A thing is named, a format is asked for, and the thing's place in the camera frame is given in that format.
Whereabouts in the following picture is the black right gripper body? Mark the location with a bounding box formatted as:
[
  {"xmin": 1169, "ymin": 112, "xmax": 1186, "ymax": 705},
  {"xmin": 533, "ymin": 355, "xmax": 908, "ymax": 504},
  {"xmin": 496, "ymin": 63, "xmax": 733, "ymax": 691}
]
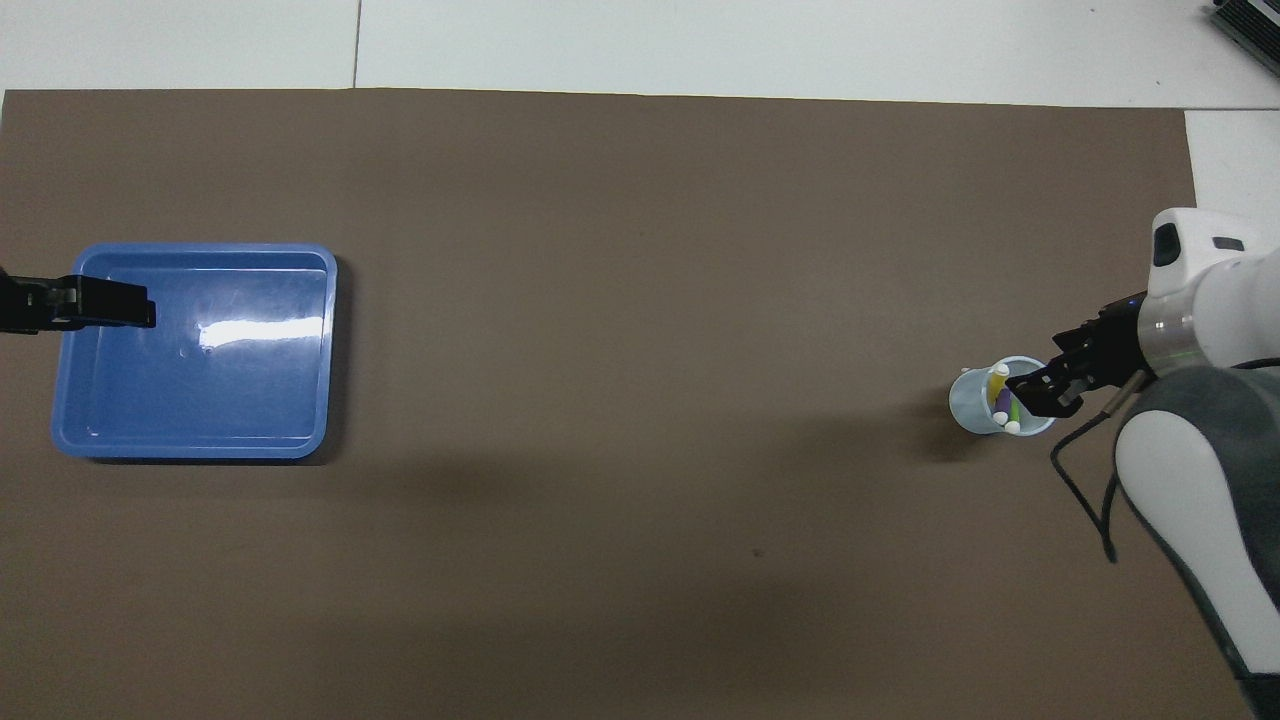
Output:
[{"xmin": 1070, "ymin": 295, "xmax": 1159, "ymax": 393}]

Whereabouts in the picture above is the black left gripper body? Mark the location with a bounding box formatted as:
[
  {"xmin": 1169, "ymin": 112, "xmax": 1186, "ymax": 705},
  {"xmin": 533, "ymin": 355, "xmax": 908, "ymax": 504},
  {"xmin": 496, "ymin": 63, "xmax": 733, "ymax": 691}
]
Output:
[{"xmin": 0, "ymin": 268, "xmax": 69, "ymax": 336}]

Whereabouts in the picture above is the translucent plastic cup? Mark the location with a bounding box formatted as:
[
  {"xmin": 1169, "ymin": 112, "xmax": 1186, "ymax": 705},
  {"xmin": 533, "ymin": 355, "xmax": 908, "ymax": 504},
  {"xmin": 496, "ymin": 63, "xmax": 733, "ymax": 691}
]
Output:
[{"xmin": 948, "ymin": 355, "xmax": 1059, "ymax": 438}]

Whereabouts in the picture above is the blue plastic tray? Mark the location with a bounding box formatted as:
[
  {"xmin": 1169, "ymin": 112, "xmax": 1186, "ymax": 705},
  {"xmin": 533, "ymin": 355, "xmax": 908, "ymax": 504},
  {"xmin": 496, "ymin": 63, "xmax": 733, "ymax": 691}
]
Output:
[{"xmin": 52, "ymin": 242, "xmax": 339, "ymax": 461}]

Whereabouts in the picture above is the grey ribbed device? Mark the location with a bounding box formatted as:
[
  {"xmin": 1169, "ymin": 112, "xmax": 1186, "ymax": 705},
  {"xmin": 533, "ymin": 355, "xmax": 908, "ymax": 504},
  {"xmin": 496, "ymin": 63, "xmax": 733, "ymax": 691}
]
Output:
[{"xmin": 1205, "ymin": 0, "xmax": 1280, "ymax": 63}]

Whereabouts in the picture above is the brown table mat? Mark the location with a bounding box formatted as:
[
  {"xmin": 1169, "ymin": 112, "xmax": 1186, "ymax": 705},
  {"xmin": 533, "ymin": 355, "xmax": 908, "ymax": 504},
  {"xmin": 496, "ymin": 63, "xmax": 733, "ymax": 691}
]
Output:
[{"xmin": 0, "ymin": 88, "xmax": 1263, "ymax": 720}]

